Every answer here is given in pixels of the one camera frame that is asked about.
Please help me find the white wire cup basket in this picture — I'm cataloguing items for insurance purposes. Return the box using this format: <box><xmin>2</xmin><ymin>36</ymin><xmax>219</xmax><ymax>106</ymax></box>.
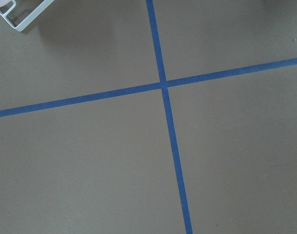
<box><xmin>0</xmin><ymin>0</ymin><xmax>54</xmax><ymax>32</ymax></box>

